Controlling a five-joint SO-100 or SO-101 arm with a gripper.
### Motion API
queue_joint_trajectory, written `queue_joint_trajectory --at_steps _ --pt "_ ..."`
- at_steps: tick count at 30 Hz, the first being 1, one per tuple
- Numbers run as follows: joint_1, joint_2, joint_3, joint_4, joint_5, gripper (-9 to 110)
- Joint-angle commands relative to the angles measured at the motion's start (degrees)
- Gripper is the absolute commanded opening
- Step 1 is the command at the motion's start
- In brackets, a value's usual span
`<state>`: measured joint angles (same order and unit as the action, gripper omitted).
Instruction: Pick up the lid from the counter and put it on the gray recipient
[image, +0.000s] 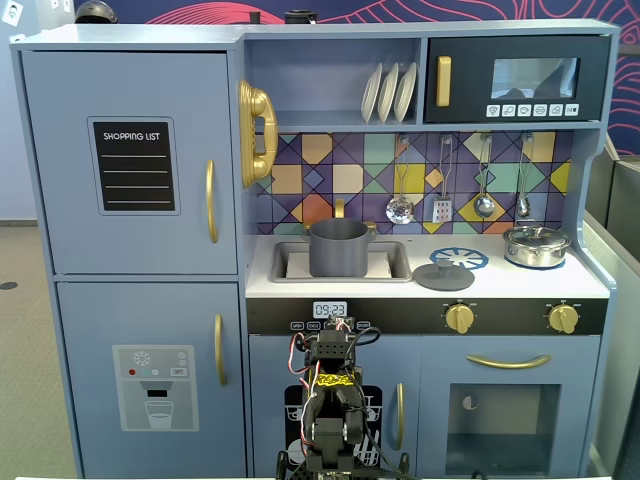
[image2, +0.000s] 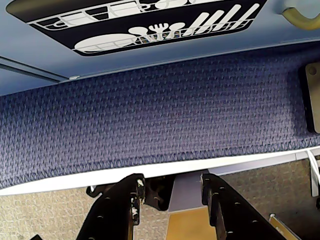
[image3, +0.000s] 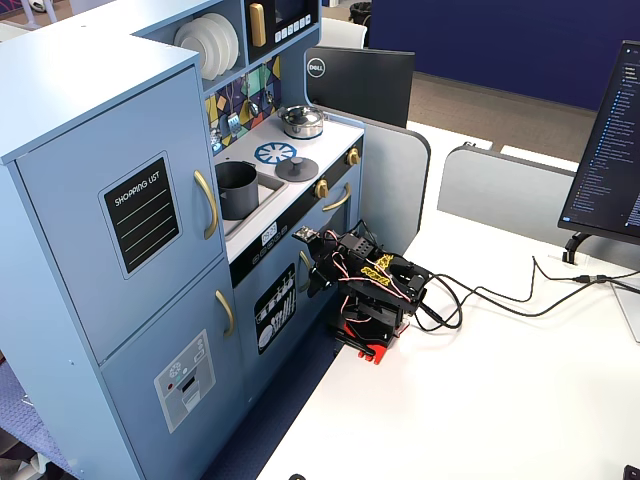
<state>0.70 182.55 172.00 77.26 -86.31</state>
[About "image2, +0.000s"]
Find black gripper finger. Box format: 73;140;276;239
201;173;293;240
76;173;146;240

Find dark blue textured floor mat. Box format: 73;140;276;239
0;46;320;191

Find dark flat rectangular plate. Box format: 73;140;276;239
299;63;320;134

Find blue wooden toy kitchen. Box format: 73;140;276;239
0;0;320;97

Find black white dish rack sticker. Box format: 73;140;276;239
5;0;270;57

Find blue dishwasher door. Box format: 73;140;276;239
0;0;320;83

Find gold dishwasher door handle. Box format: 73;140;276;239
282;7;320;31

